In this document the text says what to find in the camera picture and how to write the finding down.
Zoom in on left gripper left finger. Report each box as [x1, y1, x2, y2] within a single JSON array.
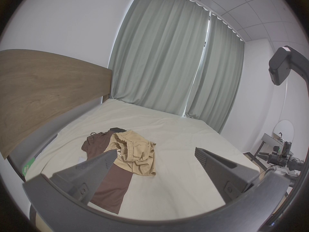
[[51, 150, 119, 204]]

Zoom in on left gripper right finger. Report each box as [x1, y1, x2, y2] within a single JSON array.
[[195, 147, 261, 205]]

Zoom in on beige shorts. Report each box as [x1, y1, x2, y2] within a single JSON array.
[[104, 130, 157, 176]]

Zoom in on bed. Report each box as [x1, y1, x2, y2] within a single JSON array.
[[0, 49, 262, 220]]

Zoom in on grey dressing table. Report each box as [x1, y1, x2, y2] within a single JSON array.
[[251, 132, 290, 164]]

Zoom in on round mirror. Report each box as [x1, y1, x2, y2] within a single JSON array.
[[273, 120, 295, 143]]

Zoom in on brown garment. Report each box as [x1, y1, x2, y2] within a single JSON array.
[[81, 131, 133, 214]]

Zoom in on narrow pale green curtain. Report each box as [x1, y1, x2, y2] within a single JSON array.
[[185, 14, 245, 134]]

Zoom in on window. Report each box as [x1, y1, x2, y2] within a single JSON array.
[[184, 15, 211, 117]]

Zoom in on wide pale green curtain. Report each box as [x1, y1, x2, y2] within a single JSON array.
[[108, 0, 210, 116]]

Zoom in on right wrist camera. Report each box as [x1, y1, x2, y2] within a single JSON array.
[[272, 141, 292, 157]]

